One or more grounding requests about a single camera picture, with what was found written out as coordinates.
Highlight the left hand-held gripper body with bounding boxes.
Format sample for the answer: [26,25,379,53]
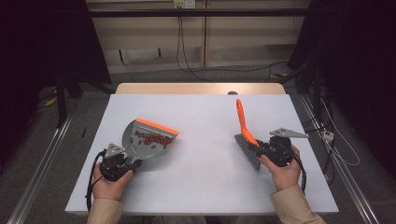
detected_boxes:
[100,143,134,182]

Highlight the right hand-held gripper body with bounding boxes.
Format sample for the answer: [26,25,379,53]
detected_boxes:
[262,126,310,167]

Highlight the grey dustpan with orange edge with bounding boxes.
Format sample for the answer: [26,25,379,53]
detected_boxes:
[121,117,180,166]

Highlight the orange brush with grey bristles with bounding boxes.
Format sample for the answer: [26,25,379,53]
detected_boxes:
[233,98,262,172]

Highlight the red kidney beans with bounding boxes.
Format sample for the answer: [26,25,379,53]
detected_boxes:
[134,130,174,149]

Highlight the person's left hand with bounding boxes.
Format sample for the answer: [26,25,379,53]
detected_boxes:
[92,162,134,202]

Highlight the person's right hand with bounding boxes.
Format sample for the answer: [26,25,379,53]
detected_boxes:
[258,145,303,192]

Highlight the white power strip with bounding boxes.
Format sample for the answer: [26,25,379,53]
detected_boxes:
[321,130,335,143]

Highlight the white table cover board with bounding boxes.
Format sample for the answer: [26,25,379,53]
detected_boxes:
[64,93,340,217]

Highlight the black metal stand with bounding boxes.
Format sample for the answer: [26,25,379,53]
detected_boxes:
[55,68,82,129]
[279,59,323,132]

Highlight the wooden table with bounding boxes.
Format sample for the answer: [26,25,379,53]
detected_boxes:
[115,82,287,96]

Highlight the dark curtain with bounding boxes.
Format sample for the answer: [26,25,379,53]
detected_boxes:
[0,0,112,157]
[288,0,396,178]

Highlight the black horizontal bar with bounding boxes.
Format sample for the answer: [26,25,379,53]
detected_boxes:
[88,8,309,18]

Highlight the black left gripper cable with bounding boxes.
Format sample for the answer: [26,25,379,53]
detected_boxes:
[84,148,106,213]

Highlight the aluminium floor rail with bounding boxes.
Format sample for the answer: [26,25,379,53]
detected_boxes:
[298,94,379,224]
[7,115,74,224]

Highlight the white floor cable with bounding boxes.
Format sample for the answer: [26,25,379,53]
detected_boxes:
[320,97,361,167]

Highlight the black wall cable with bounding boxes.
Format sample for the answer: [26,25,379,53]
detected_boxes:
[179,7,289,74]
[176,7,214,83]

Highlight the white wall socket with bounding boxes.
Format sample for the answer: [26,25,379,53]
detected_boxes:
[173,0,196,9]

